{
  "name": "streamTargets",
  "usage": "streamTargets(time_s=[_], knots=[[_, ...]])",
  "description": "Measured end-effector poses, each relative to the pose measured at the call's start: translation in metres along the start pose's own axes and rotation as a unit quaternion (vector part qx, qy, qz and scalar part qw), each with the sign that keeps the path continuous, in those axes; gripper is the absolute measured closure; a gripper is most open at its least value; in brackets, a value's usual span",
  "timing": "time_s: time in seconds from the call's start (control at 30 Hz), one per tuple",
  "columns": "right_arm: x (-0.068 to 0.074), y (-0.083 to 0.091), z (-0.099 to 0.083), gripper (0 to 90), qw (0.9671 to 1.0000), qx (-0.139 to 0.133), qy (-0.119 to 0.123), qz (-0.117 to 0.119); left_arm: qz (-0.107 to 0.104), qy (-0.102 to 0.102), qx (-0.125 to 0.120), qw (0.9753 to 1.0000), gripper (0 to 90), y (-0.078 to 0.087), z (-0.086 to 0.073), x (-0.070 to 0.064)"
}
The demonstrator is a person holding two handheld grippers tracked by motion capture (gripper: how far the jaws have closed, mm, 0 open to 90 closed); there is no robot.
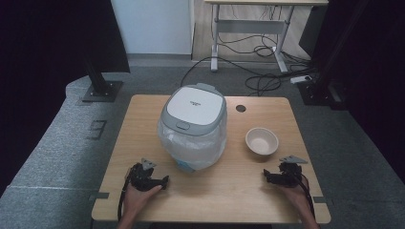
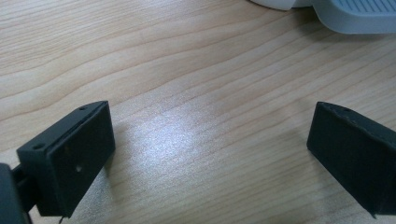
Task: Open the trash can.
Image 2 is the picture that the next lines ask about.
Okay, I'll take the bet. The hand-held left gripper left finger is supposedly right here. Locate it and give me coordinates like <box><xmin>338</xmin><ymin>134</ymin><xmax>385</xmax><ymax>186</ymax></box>
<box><xmin>16</xmin><ymin>100</ymin><xmax>117</xmax><ymax>218</ymax></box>

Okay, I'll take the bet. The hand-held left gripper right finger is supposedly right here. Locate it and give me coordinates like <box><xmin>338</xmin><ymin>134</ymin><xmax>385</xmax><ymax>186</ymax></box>
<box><xmin>306</xmin><ymin>101</ymin><xmax>396</xmax><ymax>217</ymax></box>

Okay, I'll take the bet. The grey plastic device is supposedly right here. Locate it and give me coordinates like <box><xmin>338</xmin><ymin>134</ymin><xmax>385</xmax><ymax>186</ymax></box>
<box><xmin>311</xmin><ymin>0</ymin><xmax>396</xmax><ymax>35</ymax></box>

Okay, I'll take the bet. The white plastic object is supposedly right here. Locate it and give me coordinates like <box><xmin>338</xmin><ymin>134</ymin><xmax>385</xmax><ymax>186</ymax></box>
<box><xmin>248</xmin><ymin>0</ymin><xmax>314</xmax><ymax>11</ymax></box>

